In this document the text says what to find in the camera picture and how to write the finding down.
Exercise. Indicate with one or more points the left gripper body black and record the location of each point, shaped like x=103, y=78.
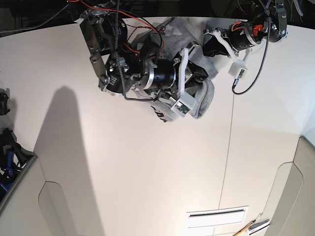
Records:
x=239, y=36

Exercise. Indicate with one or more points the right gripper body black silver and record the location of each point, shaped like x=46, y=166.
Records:
x=163, y=75

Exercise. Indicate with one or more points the grey T-shirt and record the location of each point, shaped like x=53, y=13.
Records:
x=177, y=38

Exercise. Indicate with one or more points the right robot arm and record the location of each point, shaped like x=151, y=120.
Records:
x=115, y=61

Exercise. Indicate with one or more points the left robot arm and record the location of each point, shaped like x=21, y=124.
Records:
x=266, y=20

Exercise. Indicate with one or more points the grey flat tool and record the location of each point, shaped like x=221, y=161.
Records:
x=259, y=226

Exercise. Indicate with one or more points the black device at left edge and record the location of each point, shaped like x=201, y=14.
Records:
x=4, y=97

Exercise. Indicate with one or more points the blue and black clamp tools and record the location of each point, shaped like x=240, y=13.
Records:
x=13, y=158

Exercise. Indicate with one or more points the grey tray left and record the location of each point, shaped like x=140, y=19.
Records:
x=9, y=194

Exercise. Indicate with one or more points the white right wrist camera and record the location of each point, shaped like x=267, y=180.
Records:
x=184, y=104

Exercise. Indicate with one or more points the wooden handled tool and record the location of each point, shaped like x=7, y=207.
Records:
x=244, y=229

